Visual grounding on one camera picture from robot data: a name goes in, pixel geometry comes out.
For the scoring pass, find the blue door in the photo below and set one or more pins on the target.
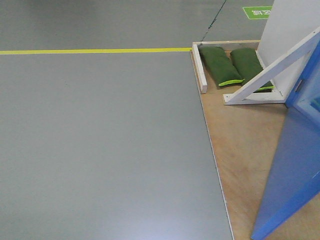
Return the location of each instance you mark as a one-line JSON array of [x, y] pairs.
[[294, 177]]

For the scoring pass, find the white wooden edge rail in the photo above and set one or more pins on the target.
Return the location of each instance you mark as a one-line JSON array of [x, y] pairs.
[[199, 69]]

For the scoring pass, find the white door frame panel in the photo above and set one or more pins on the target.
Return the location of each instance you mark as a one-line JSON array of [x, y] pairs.
[[288, 23]]

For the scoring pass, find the green sandbag near rail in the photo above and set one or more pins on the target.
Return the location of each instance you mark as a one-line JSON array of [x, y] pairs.
[[220, 66]]

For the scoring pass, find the yellow floor tape line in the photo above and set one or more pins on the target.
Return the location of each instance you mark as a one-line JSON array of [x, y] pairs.
[[96, 51]]

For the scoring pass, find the white diagonal brace bracket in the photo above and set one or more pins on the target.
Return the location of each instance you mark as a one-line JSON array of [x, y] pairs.
[[247, 95]]

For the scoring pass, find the green sandbag by panel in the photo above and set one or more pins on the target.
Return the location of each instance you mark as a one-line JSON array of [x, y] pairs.
[[246, 62]]

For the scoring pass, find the blue door platform plywood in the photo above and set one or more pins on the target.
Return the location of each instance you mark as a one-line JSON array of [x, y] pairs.
[[244, 140]]

